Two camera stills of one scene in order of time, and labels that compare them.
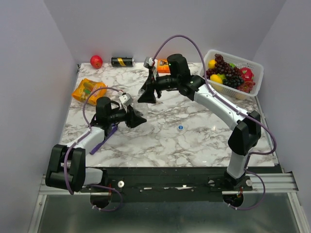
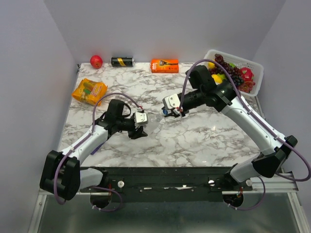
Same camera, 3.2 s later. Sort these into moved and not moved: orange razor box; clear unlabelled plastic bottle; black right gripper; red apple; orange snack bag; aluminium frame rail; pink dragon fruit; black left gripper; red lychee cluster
Moved: black right gripper; clear unlabelled plastic bottle; black left gripper
Not moved: aluminium frame rail; orange razor box; pink dragon fruit; red apple; red lychee cluster; orange snack bag
